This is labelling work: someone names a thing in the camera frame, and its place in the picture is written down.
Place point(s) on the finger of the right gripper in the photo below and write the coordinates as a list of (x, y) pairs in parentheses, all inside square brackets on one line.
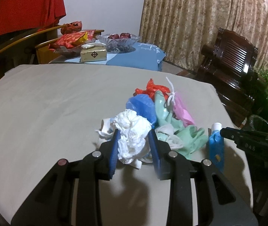
[(243, 136)]

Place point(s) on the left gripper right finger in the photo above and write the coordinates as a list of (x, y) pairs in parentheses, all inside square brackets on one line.
[(218, 202)]

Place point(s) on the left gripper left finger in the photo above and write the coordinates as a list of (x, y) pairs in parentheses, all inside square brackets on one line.
[(50, 203)]

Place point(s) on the blue small bottle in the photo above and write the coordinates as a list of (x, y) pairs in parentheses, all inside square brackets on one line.
[(216, 146)]

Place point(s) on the green rubber glove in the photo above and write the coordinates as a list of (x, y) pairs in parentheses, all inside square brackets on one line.
[(185, 140)]

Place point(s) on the pink drawstring pouch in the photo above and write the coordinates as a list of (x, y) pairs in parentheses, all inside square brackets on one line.
[(174, 100)]

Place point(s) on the red plastic bag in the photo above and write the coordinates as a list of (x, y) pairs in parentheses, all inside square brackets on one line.
[(151, 89)]

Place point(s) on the white tissue ball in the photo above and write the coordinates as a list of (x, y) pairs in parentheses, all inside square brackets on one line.
[(133, 148)]

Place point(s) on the blue plastic bag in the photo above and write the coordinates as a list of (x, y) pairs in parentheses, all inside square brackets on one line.
[(144, 106)]

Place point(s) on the black trash bin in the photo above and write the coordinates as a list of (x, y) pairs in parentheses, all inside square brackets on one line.
[(257, 123)]

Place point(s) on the dark wooden armchair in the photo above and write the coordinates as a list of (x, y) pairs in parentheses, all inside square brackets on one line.
[(229, 67)]

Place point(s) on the beige table cover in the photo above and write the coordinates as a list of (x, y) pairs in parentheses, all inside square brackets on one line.
[(51, 111)]

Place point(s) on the blue tablecloth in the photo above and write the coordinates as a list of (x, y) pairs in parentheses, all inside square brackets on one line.
[(143, 56)]

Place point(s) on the patterned beige curtain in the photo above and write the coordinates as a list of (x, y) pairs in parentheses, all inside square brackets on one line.
[(182, 27)]

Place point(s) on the glass fruit bowl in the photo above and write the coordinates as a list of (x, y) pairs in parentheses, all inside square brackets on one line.
[(119, 43)]

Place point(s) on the cream tissue box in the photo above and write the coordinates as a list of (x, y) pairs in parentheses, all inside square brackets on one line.
[(93, 53)]

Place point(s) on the red snack packages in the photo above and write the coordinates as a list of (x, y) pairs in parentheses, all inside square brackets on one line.
[(72, 40)]

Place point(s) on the red basket on cabinet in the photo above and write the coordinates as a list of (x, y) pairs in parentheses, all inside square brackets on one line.
[(72, 27)]

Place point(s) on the red cloth cover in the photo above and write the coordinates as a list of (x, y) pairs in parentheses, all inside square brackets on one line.
[(16, 15)]

